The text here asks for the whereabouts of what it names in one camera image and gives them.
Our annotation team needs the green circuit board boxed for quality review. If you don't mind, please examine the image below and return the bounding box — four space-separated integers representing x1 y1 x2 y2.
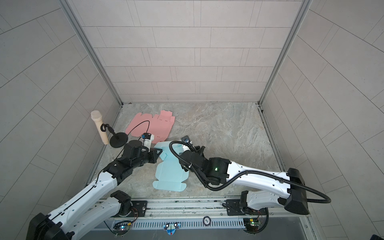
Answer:
243 218 261 234
114 221 133 233

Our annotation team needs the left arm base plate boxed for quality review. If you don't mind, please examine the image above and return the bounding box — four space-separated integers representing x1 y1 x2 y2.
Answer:
118 201 148 218

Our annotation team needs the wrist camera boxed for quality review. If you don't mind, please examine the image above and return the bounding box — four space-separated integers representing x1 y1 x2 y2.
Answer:
142 133 155 149
181 135 196 152

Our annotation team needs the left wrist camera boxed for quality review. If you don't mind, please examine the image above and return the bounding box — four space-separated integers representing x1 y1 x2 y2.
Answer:
142 133 155 149

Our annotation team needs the round black white badge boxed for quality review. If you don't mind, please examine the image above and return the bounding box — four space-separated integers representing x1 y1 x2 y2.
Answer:
203 216 212 227

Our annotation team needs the pink flat paper box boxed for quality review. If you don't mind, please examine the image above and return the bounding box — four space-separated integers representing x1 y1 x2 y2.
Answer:
125 110 176 144

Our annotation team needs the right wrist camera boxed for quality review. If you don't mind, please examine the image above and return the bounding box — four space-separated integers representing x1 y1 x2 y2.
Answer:
181 135 196 152

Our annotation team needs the light blue paper box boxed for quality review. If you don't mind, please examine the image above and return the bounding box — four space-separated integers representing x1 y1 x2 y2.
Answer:
153 141 189 192

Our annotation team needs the blue sticker with eyes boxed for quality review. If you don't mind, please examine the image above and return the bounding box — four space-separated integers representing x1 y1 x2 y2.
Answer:
163 222 181 236

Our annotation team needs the right green circuit board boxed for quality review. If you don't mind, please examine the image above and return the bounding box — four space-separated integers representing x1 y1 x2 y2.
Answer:
243 218 261 234

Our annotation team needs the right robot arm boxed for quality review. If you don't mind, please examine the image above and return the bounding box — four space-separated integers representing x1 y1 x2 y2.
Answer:
177 150 309 215

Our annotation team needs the left green circuit board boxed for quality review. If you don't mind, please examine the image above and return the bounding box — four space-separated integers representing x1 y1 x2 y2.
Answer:
114 221 133 233

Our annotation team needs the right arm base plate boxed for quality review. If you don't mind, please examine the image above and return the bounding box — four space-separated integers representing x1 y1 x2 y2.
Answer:
222 199 269 216

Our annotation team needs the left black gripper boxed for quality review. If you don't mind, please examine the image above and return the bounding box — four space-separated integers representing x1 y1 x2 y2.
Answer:
130 147 165 170

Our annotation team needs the aluminium mounting rail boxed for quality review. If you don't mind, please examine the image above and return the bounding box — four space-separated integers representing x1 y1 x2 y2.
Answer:
56 196 310 223

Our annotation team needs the black corrugated cable conduit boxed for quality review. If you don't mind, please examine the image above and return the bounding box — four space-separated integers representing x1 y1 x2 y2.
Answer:
168 140 332 204

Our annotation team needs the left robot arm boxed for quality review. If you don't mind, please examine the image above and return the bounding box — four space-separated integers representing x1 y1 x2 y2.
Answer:
26 140 163 240

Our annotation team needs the black round microphone stand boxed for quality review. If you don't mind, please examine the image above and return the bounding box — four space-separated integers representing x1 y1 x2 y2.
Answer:
102 124 129 148

